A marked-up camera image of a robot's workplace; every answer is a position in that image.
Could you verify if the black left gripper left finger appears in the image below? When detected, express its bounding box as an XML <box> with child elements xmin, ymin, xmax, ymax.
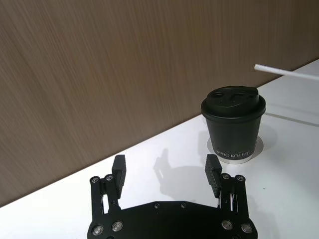
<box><xmin>86</xmin><ymin>154</ymin><xmax>128</xmax><ymax>237</ymax></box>

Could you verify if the black paper coffee cup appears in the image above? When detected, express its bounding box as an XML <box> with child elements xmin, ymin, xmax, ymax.
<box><xmin>204</xmin><ymin>111</ymin><xmax>263</xmax><ymax>162</ymax></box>

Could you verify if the white paper straw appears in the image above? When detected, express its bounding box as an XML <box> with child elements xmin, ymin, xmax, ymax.
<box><xmin>254</xmin><ymin>63</ymin><xmax>319</xmax><ymax>81</ymax></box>

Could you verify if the round silver coaster disc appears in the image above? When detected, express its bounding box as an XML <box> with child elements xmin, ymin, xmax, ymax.
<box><xmin>207</xmin><ymin>135</ymin><xmax>264</xmax><ymax>165</ymax></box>

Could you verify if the black plastic cup lid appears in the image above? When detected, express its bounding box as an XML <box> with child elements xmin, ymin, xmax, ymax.
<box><xmin>201</xmin><ymin>84</ymin><xmax>267</xmax><ymax>120</ymax></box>

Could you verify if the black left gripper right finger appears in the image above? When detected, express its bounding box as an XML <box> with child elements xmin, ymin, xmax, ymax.
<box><xmin>204</xmin><ymin>154</ymin><xmax>258</xmax><ymax>237</ymax></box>

